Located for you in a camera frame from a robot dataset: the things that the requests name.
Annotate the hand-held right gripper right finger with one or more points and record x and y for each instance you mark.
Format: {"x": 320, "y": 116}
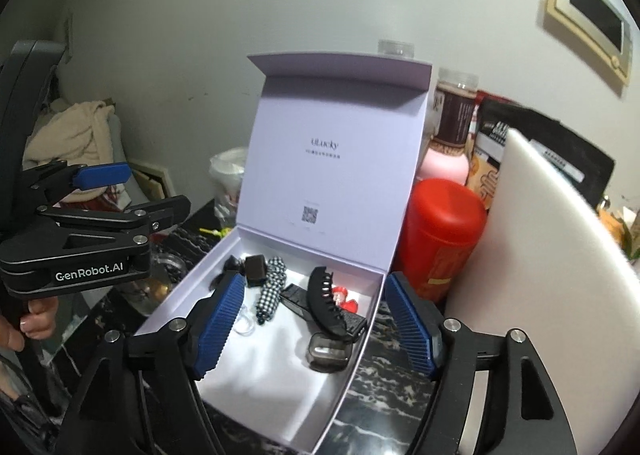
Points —
{"x": 412, "y": 330}

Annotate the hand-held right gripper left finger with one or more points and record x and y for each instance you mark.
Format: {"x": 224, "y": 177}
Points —
{"x": 220, "y": 325}

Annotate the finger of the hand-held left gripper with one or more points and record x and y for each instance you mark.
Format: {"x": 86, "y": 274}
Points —
{"x": 150, "y": 215}
{"x": 102, "y": 175}

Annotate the clear plastic hair claw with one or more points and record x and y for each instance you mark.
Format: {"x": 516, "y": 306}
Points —
{"x": 245, "y": 322}

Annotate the black bow hair clip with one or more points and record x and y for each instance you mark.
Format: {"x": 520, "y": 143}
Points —
{"x": 230, "y": 265}

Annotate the checkered scrunchie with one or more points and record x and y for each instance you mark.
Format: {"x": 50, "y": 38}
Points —
{"x": 270, "y": 290}

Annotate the red flower hair clip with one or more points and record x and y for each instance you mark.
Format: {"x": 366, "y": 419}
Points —
{"x": 345, "y": 297}

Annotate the smoky square hair clip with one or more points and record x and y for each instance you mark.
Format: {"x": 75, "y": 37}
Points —
{"x": 327, "y": 355}

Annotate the white gift box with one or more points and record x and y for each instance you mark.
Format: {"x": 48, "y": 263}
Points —
{"x": 300, "y": 175}

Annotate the person's left hand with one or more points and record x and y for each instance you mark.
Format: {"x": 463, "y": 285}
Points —
{"x": 40, "y": 317}

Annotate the cream fleece cloth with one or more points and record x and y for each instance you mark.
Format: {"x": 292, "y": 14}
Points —
{"x": 70, "y": 135}

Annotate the small yellow green object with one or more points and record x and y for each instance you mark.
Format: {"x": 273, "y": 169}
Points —
{"x": 210, "y": 231}

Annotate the glass mug with cartoon print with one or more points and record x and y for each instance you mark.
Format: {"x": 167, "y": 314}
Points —
{"x": 160, "y": 285}

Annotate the plastic-wrapped white cup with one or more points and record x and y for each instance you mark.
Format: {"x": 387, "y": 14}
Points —
{"x": 227, "y": 185}

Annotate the red canister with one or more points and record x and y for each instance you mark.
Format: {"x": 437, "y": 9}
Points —
{"x": 440, "y": 235}

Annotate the white foam board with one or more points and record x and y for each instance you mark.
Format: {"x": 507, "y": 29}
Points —
{"x": 540, "y": 245}

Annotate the orange patterned snack bag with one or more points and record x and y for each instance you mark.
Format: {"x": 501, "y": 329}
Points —
{"x": 485, "y": 180}

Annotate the pink plastic container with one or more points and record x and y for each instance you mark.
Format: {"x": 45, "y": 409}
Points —
{"x": 442, "y": 165}

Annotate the dark snack packages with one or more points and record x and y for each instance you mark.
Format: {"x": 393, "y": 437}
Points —
{"x": 455, "y": 110}

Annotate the black snack bag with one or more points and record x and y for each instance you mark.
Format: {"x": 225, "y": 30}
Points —
{"x": 550, "y": 145}

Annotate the wooden frame against wall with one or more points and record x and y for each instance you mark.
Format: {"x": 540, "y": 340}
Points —
{"x": 150, "y": 185}

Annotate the cream picture frame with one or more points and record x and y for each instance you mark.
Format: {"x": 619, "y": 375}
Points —
{"x": 590, "y": 20}

